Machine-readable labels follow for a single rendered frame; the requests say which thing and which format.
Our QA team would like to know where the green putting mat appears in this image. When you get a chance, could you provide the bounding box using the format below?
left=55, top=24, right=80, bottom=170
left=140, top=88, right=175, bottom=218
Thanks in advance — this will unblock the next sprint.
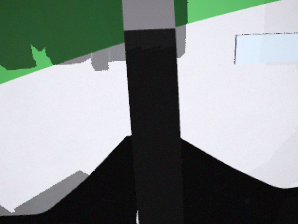
left=0, top=0, right=278, bottom=84

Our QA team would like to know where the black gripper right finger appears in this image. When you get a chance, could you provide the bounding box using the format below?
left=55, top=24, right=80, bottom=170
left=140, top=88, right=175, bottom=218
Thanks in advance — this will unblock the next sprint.
left=181, top=139, right=298, bottom=224

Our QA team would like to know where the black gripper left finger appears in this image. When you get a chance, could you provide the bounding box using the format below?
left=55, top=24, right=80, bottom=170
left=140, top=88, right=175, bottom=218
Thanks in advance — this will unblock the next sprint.
left=0, top=136, right=138, bottom=224

